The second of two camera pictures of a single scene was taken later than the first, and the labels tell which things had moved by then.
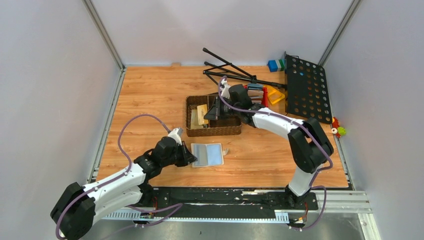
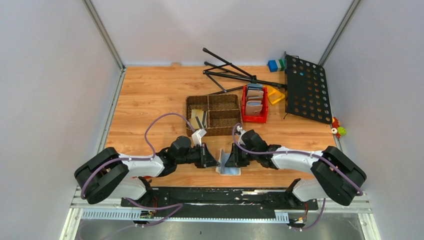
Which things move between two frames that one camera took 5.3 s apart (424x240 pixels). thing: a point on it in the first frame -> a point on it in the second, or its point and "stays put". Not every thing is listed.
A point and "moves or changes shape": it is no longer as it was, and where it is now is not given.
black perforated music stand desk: [307, 92] stays put
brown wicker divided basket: [215, 128] stays put
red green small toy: [337, 130] stays put
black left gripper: [187, 158] -> [206, 158]
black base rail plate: [211, 202] stays put
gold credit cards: [197, 120] moves or changes shape
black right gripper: [215, 112] -> [234, 160]
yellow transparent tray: [274, 95] stays put
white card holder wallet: [208, 154] moves or changes shape
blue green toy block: [276, 65] stays put
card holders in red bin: [255, 93] stays put
